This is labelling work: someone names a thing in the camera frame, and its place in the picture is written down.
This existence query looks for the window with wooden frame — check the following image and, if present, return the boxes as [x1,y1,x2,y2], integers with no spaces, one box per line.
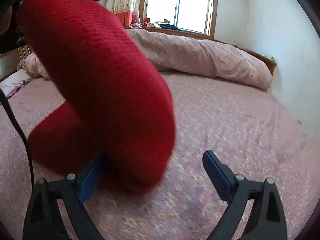
[139,0,218,38]

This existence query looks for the clothes pile on ledge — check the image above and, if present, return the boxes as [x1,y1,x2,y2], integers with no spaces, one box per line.
[146,19,179,30]

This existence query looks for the pink floral duvet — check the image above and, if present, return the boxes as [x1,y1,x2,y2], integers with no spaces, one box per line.
[22,24,272,101]

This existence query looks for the dark wooden headboard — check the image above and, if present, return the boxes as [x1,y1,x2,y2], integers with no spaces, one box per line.
[0,46,33,81]

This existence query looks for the white purple pillow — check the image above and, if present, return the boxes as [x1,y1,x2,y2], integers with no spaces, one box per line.
[0,69,33,98]

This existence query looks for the pink floral bed sheet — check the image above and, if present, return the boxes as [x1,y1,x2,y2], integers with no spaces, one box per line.
[0,71,316,240]

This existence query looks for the cream and red curtain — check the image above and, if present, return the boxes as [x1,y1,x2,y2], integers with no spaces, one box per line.
[106,0,141,28]

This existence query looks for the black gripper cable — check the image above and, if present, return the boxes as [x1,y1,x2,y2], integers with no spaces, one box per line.
[0,87,36,188]

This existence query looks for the red knit cardigan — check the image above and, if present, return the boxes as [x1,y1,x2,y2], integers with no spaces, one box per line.
[17,0,175,194]

